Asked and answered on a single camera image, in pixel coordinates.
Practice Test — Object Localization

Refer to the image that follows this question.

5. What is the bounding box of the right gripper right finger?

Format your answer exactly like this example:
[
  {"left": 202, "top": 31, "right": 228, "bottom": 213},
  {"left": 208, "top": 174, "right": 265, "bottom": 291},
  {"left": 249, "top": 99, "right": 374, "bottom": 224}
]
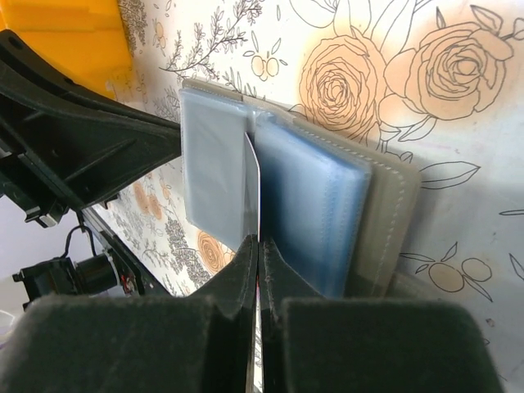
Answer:
[{"left": 258, "top": 240, "right": 503, "bottom": 392}]

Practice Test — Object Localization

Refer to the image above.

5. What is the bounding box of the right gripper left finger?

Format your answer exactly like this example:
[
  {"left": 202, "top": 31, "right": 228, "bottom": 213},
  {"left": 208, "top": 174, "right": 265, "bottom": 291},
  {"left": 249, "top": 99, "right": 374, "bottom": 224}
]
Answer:
[{"left": 1, "top": 235, "right": 259, "bottom": 392}]

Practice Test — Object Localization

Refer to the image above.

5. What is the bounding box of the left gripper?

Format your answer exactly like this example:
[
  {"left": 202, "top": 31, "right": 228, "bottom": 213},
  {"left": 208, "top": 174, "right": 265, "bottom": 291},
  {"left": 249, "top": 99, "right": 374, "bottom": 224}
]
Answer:
[{"left": 1, "top": 29, "right": 181, "bottom": 225}]

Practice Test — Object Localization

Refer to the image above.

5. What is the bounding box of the yellow toy bin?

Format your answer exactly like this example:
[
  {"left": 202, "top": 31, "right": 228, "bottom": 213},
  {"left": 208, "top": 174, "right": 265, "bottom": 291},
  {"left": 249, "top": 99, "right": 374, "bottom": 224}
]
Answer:
[{"left": 1, "top": 0, "right": 133, "bottom": 99}]

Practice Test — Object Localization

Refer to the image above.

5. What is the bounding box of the grey card holder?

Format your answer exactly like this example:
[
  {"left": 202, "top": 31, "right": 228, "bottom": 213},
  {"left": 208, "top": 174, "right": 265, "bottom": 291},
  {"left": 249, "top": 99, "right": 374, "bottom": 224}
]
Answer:
[{"left": 179, "top": 79, "right": 422, "bottom": 298}]

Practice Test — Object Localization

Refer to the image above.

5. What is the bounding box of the black card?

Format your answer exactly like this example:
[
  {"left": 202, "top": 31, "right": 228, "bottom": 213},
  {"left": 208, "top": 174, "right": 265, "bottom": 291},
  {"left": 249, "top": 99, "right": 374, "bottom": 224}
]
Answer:
[{"left": 243, "top": 131, "right": 263, "bottom": 393}]

